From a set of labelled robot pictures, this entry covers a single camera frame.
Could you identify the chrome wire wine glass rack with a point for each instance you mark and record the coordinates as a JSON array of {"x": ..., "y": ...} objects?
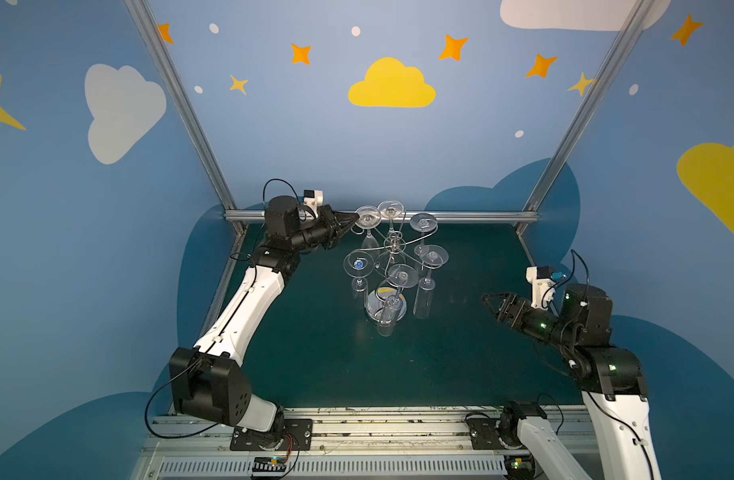
[{"x": 398, "y": 250}]

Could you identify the aluminium frame right post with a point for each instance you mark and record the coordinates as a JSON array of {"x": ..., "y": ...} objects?
[{"x": 621, "y": 47}]

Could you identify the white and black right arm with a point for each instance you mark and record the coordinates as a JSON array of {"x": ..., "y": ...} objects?
[{"x": 575, "y": 319}]

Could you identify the small circuit board right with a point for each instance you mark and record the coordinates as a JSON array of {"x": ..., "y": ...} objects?
[{"x": 519, "y": 468}]

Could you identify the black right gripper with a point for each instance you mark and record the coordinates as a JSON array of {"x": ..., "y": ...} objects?
[{"x": 510, "y": 309}]

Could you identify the small circuit board left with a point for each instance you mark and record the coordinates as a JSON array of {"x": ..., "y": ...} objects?
[{"x": 273, "y": 466}]

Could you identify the clear champagne flute front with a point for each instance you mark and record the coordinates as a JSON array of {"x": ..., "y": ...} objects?
[{"x": 398, "y": 278}]

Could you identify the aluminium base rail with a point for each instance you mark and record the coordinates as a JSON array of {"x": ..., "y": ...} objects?
[{"x": 411, "y": 442}]

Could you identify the aluminium frame post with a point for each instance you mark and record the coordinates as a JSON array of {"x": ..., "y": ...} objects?
[
  {"x": 621, "y": 47},
  {"x": 144, "y": 20}
]

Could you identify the aluminium frame left post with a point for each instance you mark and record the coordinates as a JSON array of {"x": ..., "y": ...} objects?
[{"x": 144, "y": 20}]

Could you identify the small circuit board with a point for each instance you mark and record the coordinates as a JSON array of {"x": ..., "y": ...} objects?
[
  {"x": 519, "y": 468},
  {"x": 273, "y": 466}
]

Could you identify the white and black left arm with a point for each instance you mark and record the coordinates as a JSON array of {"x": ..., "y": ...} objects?
[{"x": 206, "y": 380}]

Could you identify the clear champagne flute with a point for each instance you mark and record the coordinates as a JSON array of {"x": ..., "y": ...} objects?
[
  {"x": 424, "y": 224},
  {"x": 358, "y": 265},
  {"x": 369, "y": 219},
  {"x": 398, "y": 278},
  {"x": 432, "y": 257},
  {"x": 392, "y": 211}
]

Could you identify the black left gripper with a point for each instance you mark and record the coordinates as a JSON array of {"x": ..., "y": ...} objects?
[{"x": 330, "y": 223}]

